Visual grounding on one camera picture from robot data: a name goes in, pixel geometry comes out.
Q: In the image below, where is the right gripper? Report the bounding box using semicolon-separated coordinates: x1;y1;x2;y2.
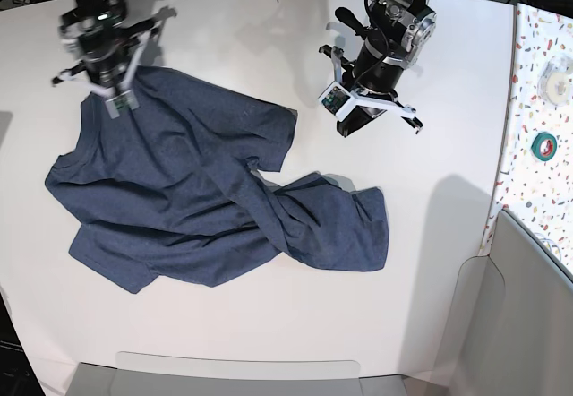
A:
51;13;175;99

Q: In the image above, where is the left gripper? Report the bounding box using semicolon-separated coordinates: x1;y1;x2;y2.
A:
319;39;423;137

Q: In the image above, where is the dark blue t-shirt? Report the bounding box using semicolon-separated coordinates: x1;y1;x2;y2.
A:
45;66;389;294

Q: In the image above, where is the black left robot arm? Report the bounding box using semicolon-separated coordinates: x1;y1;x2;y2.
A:
319;0;436;137

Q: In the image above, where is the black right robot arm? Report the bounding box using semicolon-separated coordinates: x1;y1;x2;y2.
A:
51;0;176;118

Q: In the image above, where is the clear tape dispenser roll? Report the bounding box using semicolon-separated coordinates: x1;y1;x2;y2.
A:
538;55;572;107

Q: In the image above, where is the green tape roll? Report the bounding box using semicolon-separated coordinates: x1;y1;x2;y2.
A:
531;132;558;162

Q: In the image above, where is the terrazzo patterned table cover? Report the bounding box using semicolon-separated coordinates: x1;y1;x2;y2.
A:
481;4;572;270

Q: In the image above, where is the grey chair right side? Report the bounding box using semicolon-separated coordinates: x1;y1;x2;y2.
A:
432;211;572;395

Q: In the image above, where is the grey chair bottom edge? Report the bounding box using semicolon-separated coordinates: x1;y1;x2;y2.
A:
66;351;406;396

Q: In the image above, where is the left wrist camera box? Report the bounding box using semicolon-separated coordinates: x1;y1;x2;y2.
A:
318;81;357;122

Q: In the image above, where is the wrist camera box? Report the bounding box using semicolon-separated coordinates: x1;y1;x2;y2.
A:
105;90;139;119
318;81;357;122

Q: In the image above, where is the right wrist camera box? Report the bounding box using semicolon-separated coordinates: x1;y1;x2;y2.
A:
105;90;139;119

